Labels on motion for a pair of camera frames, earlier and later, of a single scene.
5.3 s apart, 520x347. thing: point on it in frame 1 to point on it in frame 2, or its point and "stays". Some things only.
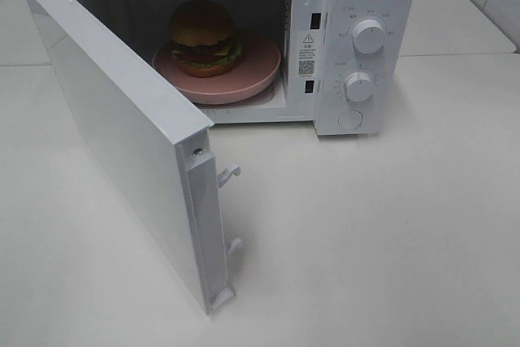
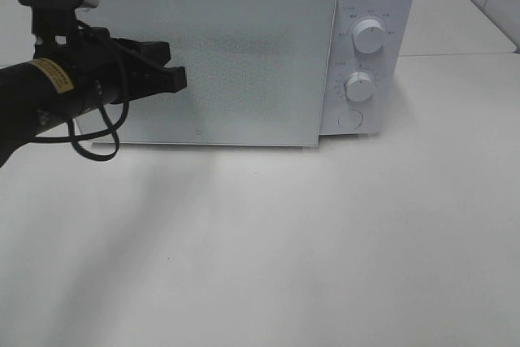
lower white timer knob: (358, 86) stays
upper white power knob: (368, 36) stays
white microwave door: (161, 141) to (257, 49)
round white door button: (350, 119) stays
